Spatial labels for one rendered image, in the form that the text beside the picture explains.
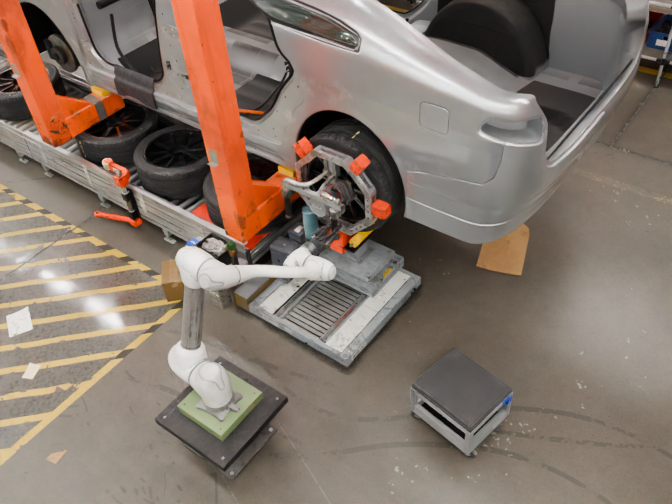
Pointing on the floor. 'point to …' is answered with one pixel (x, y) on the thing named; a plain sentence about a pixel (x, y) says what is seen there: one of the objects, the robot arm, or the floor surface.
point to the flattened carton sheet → (505, 252)
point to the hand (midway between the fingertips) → (335, 226)
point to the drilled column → (221, 298)
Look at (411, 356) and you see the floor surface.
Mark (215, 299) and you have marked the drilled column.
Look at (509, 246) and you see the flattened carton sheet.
